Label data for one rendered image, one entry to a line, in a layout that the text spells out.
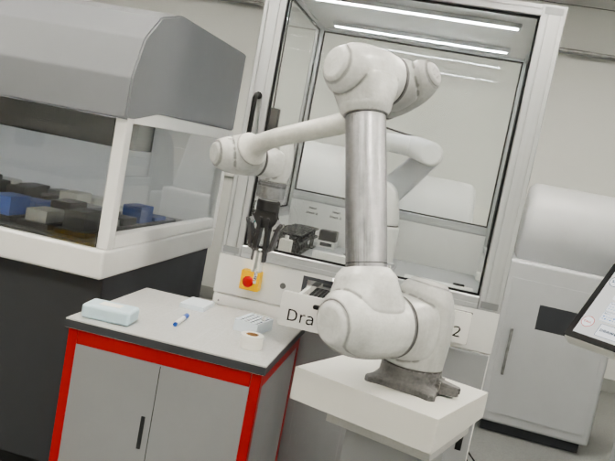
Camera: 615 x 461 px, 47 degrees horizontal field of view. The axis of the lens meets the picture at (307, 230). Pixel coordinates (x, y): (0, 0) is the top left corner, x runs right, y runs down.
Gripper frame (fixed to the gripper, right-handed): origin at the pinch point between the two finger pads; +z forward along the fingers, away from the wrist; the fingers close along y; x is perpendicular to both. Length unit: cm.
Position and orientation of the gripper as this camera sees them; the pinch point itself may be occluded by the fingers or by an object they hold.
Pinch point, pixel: (257, 261)
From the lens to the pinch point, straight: 230.9
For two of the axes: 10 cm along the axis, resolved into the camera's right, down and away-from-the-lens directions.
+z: -1.9, 9.8, 1.1
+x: -3.4, 0.4, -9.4
